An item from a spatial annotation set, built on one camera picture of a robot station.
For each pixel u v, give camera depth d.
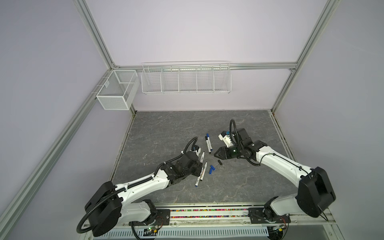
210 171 0.90
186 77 0.99
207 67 0.94
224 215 0.75
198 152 0.74
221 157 0.74
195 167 0.70
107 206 0.40
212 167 0.91
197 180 0.85
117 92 0.96
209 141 1.02
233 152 0.71
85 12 0.71
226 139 0.77
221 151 0.74
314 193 0.42
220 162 0.92
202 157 0.82
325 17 0.73
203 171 0.88
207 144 1.01
